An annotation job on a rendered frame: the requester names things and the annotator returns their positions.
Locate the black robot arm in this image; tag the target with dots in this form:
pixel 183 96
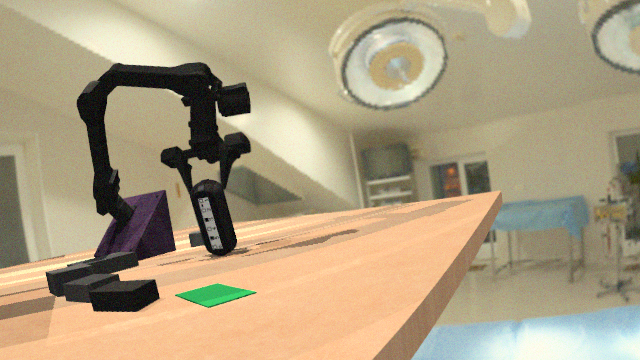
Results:
pixel 191 80

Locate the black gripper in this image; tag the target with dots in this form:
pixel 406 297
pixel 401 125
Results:
pixel 203 141

